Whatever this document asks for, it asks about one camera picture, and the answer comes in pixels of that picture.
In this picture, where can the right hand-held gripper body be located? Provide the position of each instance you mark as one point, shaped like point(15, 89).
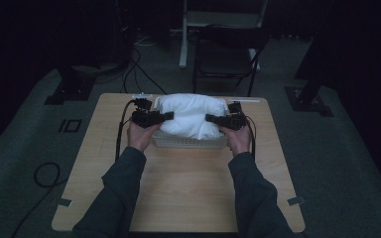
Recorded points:
point(234, 119)

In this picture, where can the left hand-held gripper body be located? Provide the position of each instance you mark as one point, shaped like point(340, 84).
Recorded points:
point(145, 115)

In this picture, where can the white cloth bundle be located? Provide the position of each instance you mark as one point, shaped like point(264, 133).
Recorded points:
point(191, 114)

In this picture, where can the white plastic basket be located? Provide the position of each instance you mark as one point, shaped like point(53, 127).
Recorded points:
point(188, 142)

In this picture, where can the person's left hand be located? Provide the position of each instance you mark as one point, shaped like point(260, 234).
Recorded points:
point(140, 137)

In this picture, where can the person's right hand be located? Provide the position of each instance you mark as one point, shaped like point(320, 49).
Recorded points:
point(239, 140)

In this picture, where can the short white strip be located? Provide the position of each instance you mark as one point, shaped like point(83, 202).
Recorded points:
point(142, 96)

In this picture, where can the long white strip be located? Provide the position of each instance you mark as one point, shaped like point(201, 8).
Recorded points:
point(244, 99)

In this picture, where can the black folding chair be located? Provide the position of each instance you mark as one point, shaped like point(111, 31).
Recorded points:
point(225, 56)

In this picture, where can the grey tape piece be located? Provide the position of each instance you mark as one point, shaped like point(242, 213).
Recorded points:
point(295, 200)
point(64, 202)

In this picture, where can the black stand with base plate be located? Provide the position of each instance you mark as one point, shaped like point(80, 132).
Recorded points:
point(309, 99)
point(71, 89)

